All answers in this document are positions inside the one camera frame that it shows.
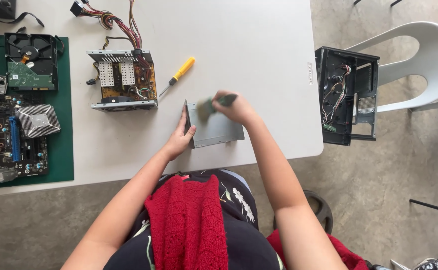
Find red knitted scarf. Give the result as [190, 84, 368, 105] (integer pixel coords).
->
[144, 174, 229, 270]

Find black computer case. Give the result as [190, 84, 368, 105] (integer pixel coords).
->
[314, 46, 380, 146]

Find yellow handled screwdriver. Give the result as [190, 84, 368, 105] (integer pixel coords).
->
[158, 56, 196, 98]

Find green work mat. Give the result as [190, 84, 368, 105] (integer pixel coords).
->
[0, 34, 75, 190]

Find red cloth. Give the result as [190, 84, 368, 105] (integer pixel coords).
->
[266, 229, 370, 270]

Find black computer motherboard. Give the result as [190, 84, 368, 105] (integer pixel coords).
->
[0, 91, 61, 187]

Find black hard disk drive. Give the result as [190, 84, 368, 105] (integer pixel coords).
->
[4, 32, 59, 92]

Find grey metal cover plate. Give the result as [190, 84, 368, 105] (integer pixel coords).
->
[184, 99, 245, 150]

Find person's left hand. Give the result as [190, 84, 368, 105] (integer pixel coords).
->
[162, 105, 198, 161]

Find white plastic chair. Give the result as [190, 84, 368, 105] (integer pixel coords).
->
[344, 21, 438, 113]

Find person's right hand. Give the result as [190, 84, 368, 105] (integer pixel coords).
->
[211, 89, 259, 127]

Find black flat cable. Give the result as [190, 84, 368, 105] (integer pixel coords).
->
[0, 11, 45, 28]

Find green cleaning brush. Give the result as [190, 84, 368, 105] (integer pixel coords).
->
[196, 94, 238, 122]

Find black metal rods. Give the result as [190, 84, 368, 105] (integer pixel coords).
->
[409, 191, 438, 217]

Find silver finned heatsink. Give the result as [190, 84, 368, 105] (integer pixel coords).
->
[16, 104, 61, 139]

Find open power supply unit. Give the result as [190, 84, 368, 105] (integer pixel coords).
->
[86, 49, 159, 112]

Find multicoloured power cable bundle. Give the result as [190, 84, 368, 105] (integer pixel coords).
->
[70, 0, 145, 58]

